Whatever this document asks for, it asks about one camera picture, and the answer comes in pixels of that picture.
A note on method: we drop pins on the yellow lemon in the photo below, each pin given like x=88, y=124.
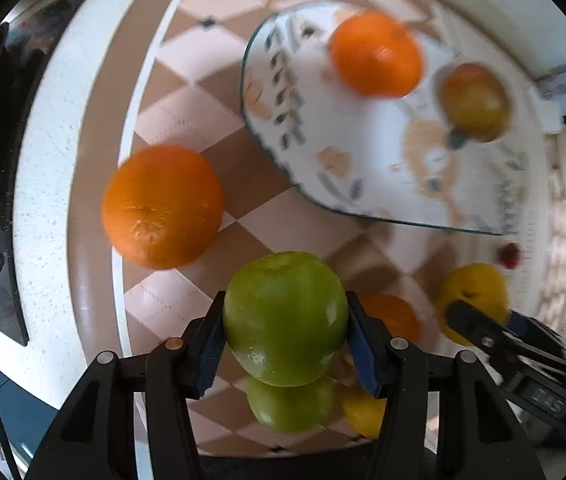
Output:
x=365, y=412

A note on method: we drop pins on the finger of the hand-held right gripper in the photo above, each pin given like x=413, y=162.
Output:
x=478, y=327
x=525, y=330

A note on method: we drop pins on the white printed plate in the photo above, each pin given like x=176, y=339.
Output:
x=363, y=150

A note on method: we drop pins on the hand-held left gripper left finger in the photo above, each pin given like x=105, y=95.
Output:
x=210, y=350

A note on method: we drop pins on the brown checkered tablecloth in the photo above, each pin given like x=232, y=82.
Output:
x=188, y=105

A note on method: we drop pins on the red yellow apple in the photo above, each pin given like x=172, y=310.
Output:
x=475, y=102

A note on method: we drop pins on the large orange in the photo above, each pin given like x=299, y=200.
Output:
x=163, y=207

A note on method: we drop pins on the small green apple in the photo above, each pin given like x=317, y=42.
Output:
x=290, y=407

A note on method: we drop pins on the large green apple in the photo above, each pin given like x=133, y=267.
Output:
x=285, y=317

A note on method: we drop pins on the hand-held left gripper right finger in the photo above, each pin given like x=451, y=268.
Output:
x=363, y=355

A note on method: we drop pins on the small red fruit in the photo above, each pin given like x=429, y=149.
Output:
x=509, y=255

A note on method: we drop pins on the small orange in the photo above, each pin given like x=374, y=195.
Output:
x=393, y=317

